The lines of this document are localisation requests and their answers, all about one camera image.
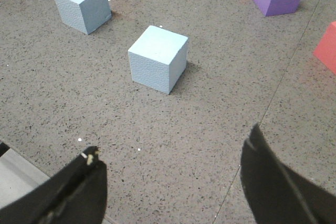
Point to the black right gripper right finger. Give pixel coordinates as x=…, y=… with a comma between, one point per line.
x=277, y=194

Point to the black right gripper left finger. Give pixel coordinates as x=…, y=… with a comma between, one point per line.
x=76, y=194

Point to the smooth light blue foam block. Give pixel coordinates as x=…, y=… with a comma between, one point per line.
x=158, y=58

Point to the textured light blue foam block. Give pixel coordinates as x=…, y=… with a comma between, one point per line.
x=84, y=15

